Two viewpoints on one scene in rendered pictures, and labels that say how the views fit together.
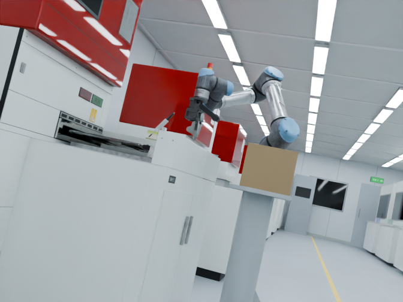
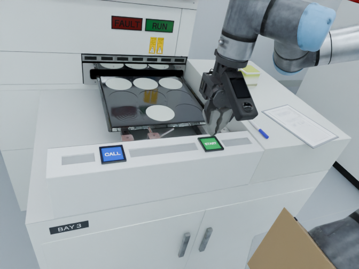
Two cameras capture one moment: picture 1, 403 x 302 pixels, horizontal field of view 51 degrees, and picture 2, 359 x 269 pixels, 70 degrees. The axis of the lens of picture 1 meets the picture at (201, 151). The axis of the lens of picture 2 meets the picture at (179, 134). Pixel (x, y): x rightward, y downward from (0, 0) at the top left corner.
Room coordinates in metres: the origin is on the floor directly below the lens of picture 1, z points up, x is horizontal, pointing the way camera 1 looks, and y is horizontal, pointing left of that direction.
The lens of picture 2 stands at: (1.68, -0.32, 1.39)
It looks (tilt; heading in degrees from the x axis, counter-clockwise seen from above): 37 degrees down; 49
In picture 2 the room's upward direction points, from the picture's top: 12 degrees clockwise
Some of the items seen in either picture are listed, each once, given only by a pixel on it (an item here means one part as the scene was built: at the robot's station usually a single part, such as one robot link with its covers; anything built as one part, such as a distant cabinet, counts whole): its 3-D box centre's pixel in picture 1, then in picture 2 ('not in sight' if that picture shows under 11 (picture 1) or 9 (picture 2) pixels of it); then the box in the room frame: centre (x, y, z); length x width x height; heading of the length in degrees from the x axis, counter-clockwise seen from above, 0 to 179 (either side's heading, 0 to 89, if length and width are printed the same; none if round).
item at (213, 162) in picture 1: (161, 157); (250, 108); (2.49, 0.22, 0.89); 0.62 x 0.35 x 0.14; 76
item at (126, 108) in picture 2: (119, 143); (152, 97); (2.14, 0.41, 0.90); 0.34 x 0.34 x 0.01; 75
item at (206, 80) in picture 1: (205, 80); (248, 8); (2.11, 0.06, 1.30); 0.09 x 0.08 x 0.11; 113
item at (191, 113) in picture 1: (196, 110); (223, 79); (2.11, 0.07, 1.14); 0.09 x 0.08 x 0.12; 75
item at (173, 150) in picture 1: (183, 157); (163, 168); (1.99, 0.08, 0.89); 0.55 x 0.09 x 0.14; 166
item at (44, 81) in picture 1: (66, 103); (92, 41); (2.01, 0.68, 1.02); 0.81 x 0.03 x 0.40; 166
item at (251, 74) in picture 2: (153, 136); (246, 76); (2.49, 0.29, 1.00); 0.07 x 0.07 x 0.07; 79
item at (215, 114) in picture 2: (192, 130); (208, 117); (2.10, 0.07, 1.04); 0.06 x 0.03 x 0.09; 75
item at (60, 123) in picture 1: (81, 135); (137, 73); (2.18, 0.62, 0.89); 0.44 x 0.02 x 0.10; 166
